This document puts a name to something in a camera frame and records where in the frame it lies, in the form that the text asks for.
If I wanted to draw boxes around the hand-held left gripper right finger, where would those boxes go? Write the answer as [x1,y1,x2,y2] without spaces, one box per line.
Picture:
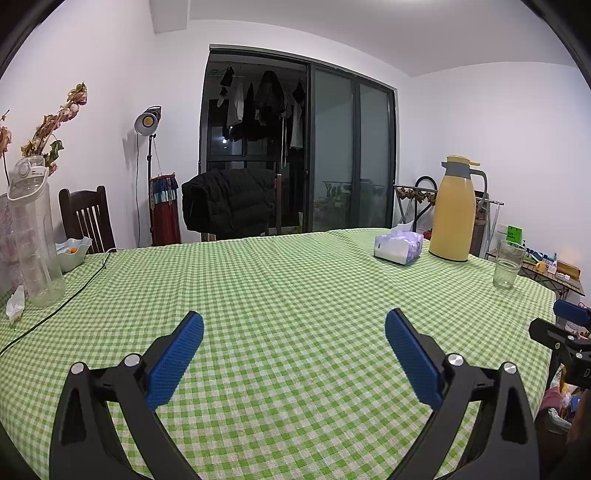
[385,308,541,480]

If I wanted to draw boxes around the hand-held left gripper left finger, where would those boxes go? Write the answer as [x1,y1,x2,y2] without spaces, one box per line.
[48,311,205,480]

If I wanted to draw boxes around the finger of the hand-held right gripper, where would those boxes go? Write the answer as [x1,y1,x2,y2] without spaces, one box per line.
[529,318,591,352]
[553,299,591,328]

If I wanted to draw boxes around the folding table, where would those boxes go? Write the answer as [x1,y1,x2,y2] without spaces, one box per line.
[485,249,585,302]

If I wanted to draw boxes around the clear drinking glass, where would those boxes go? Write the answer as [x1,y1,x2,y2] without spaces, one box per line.
[492,240,527,290]

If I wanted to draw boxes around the purple tissue pack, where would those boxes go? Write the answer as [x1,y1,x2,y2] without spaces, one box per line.
[374,222,424,266]

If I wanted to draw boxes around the brown cabinet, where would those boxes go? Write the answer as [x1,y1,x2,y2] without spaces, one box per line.
[475,205,490,258]

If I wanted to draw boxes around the green checked tablecloth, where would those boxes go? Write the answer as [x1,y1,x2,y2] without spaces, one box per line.
[0,228,559,480]

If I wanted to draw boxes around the metal drying rack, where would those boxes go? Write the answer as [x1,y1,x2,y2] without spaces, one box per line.
[393,175,505,259]

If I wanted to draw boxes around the red hanging cloth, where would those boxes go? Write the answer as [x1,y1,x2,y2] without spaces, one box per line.
[148,173,182,247]

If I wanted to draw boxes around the pale green bowl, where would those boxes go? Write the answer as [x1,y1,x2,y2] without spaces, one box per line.
[55,236,93,273]

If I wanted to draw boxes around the yellow thermos jug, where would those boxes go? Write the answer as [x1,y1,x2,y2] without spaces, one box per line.
[428,156,488,263]

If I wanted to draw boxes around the black padded jacket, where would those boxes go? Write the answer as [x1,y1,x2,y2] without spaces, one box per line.
[181,168,277,241]

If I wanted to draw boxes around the row of hanging dried food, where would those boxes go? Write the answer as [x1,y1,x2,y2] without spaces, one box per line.
[398,187,437,206]

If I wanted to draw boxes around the dark wooden chair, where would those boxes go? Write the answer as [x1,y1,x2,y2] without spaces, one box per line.
[58,185,116,254]

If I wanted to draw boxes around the crumpled white paper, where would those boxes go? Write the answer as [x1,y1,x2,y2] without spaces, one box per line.
[6,285,27,322]

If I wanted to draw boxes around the clear plastic water bottle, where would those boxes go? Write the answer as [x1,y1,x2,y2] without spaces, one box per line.
[7,156,68,309]

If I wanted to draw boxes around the clear glass vase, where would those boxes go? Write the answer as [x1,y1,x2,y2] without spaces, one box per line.
[0,191,25,297]

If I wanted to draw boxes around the sliding glass door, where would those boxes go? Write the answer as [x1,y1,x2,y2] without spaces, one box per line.
[198,45,398,241]

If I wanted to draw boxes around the studio lamp on stand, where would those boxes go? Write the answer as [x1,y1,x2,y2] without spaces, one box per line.
[134,106,163,247]

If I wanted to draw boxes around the pink dried flowers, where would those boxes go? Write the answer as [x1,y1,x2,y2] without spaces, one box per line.
[21,82,88,176]

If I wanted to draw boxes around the row of hanging clothes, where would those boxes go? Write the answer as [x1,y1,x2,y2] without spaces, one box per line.
[215,67,308,154]

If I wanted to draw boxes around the dried flower branches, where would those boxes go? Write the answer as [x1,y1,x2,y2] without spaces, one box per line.
[0,110,13,185]

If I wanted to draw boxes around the black cable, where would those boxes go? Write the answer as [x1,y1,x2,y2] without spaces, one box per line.
[0,249,117,356]

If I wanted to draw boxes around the black curved hose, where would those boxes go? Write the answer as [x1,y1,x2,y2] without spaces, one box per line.
[412,175,439,232]

